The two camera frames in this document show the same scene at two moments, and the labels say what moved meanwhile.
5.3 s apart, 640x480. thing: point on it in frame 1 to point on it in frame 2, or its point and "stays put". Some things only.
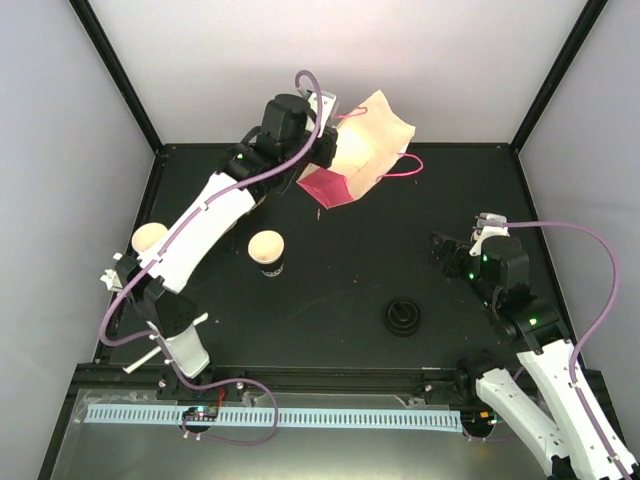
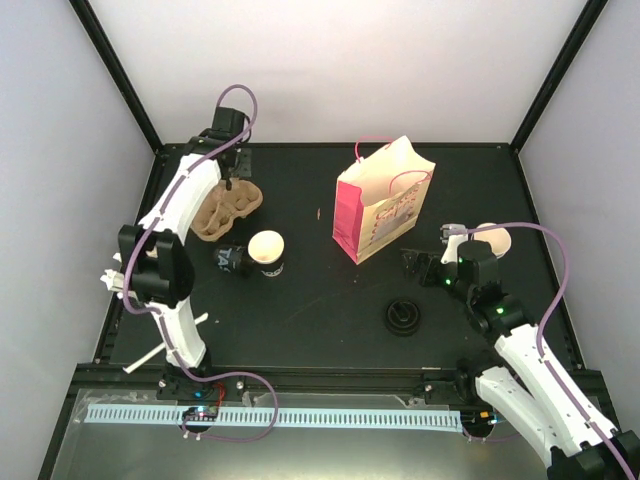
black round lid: [403, 317] stays put
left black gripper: [326, 157] to [246, 168]
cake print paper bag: [371, 144] to [380, 196]
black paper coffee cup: [266, 248] stays put
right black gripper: [444, 244] to [415, 263]
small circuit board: [201, 413] stays put
